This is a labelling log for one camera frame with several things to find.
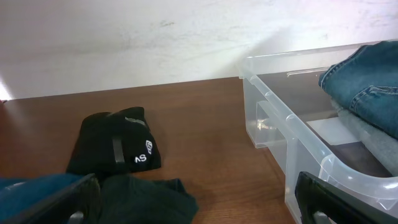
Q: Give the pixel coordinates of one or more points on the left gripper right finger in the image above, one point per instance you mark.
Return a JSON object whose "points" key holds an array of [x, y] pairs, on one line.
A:
{"points": [[320, 202]]}

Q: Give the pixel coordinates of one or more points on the dark blue jeans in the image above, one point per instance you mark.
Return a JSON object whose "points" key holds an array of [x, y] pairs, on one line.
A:
{"points": [[365, 83]]}

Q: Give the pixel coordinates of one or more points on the white label inside bin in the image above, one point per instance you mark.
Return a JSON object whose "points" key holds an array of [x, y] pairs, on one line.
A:
{"points": [[332, 131]]}

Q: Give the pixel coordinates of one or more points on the dark green taped cloth bundle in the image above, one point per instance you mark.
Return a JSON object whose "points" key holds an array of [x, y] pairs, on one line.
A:
{"points": [[127, 199]]}

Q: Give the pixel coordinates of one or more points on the black folded shirt with logo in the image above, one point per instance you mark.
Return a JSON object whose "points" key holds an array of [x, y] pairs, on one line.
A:
{"points": [[114, 143]]}

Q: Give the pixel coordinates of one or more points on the clear plastic storage bin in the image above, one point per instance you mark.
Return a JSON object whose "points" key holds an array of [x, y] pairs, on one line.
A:
{"points": [[281, 93]]}

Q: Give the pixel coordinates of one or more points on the light blue jeans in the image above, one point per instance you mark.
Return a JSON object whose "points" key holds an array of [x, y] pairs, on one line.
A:
{"points": [[378, 143]]}

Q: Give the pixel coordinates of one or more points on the blue taped cloth bundle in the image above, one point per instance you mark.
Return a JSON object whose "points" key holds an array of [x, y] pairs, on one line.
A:
{"points": [[17, 194]]}

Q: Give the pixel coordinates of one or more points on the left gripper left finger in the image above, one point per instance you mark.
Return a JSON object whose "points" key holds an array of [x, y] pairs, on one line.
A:
{"points": [[80, 202]]}

